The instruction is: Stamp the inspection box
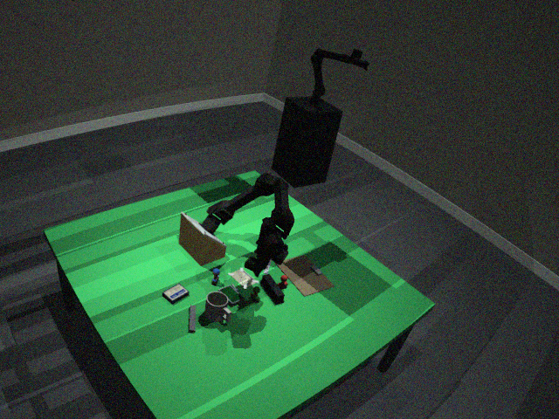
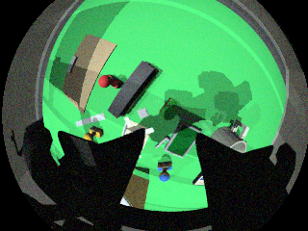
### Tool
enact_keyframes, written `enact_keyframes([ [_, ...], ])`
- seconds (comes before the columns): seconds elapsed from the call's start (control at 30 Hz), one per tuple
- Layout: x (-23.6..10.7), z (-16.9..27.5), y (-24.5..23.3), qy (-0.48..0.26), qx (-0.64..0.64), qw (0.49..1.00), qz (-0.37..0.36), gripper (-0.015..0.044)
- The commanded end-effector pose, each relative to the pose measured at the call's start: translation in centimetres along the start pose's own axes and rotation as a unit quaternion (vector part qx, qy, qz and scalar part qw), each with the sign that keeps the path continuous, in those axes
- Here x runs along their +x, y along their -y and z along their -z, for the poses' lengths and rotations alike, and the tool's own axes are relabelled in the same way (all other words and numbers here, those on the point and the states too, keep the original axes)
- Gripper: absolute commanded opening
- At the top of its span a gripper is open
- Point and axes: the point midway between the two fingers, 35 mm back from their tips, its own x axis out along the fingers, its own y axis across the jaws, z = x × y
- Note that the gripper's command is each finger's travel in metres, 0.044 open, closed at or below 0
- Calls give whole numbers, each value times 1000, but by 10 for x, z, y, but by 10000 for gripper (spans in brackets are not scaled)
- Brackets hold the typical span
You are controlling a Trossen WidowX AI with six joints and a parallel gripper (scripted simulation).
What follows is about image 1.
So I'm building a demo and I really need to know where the red rubber stamp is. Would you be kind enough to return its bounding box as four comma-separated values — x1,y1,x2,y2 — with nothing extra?
277,275,288,290

